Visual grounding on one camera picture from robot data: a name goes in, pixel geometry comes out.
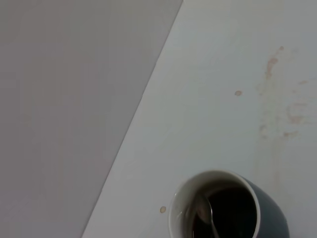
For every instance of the grey ceramic coffee cup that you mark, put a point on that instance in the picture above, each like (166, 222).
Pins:
(270, 205)

